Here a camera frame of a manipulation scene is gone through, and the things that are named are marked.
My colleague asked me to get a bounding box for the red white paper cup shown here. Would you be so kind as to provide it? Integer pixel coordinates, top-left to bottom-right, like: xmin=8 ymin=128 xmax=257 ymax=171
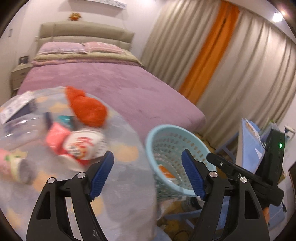
xmin=59 ymin=128 xmax=107 ymax=172

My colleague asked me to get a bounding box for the pink yogurt drink bottle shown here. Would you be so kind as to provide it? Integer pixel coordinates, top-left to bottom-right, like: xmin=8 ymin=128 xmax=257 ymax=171
xmin=1 ymin=149 xmax=35 ymax=185

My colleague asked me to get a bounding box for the person's right hand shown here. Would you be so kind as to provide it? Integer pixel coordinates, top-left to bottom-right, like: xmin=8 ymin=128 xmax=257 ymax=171
xmin=263 ymin=207 xmax=270 ymax=224

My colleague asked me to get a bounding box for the stack of blue books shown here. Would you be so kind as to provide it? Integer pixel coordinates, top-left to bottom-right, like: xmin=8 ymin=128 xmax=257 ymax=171
xmin=235 ymin=118 xmax=279 ymax=173

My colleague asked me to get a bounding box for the pink packet in plastic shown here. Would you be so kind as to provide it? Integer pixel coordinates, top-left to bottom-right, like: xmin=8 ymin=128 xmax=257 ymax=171
xmin=45 ymin=122 xmax=71 ymax=155

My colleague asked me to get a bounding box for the patterned round table cloth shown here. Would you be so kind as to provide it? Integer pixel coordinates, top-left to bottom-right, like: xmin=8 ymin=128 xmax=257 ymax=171
xmin=1 ymin=87 xmax=157 ymax=240

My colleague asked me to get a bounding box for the orange paper cup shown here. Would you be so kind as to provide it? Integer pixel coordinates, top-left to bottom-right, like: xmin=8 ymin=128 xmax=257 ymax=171
xmin=158 ymin=164 xmax=179 ymax=185

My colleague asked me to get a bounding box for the teal packet in plastic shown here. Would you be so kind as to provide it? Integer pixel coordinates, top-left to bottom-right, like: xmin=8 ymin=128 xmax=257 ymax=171
xmin=57 ymin=115 xmax=75 ymax=131

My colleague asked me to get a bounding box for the light blue plastic basket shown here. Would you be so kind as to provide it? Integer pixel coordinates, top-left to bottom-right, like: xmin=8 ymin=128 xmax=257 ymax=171
xmin=145 ymin=125 xmax=217 ymax=202

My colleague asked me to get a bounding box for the orange plastic bag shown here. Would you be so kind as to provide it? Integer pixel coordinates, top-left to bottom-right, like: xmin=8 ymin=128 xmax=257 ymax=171
xmin=65 ymin=86 xmax=107 ymax=128

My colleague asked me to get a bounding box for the clear plastic water bottle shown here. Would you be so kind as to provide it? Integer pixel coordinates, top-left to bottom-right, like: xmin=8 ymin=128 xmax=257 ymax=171
xmin=1 ymin=112 xmax=53 ymax=149

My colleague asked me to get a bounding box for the beige curtain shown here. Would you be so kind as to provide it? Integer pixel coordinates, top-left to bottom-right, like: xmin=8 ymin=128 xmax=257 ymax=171
xmin=142 ymin=1 xmax=295 ymax=148

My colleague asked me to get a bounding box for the purple bed cover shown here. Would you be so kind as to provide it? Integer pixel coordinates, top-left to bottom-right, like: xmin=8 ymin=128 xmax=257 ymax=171
xmin=18 ymin=62 xmax=206 ymax=142

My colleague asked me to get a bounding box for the orange curtain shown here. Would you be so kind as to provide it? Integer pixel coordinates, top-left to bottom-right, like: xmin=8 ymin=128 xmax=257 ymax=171
xmin=179 ymin=1 xmax=240 ymax=104

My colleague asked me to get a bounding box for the grey bedside table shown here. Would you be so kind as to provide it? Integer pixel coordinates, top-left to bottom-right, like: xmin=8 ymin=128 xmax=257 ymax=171
xmin=10 ymin=63 xmax=32 ymax=92

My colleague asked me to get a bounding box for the pink right pillow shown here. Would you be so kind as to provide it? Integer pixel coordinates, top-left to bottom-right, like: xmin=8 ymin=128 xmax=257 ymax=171
xmin=82 ymin=42 xmax=126 ymax=54

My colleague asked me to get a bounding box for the purple left pillow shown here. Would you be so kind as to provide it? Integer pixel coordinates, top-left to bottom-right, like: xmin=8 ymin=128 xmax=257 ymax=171
xmin=37 ymin=42 xmax=87 ymax=55

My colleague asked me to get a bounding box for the beige padded headboard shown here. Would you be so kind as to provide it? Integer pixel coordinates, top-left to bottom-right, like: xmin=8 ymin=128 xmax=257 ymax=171
xmin=36 ymin=21 xmax=134 ymax=51

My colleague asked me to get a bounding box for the orange plush toy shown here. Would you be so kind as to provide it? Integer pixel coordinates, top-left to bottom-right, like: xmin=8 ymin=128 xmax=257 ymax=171
xmin=69 ymin=13 xmax=82 ymax=21

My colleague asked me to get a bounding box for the small dark photo frame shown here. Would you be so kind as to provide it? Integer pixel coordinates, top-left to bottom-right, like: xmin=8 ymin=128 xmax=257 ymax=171
xmin=18 ymin=56 xmax=29 ymax=65

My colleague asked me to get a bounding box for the white decorative wall shelf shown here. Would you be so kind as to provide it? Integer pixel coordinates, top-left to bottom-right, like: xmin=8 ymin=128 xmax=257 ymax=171
xmin=86 ymin=0 xmax=127 ymax=9

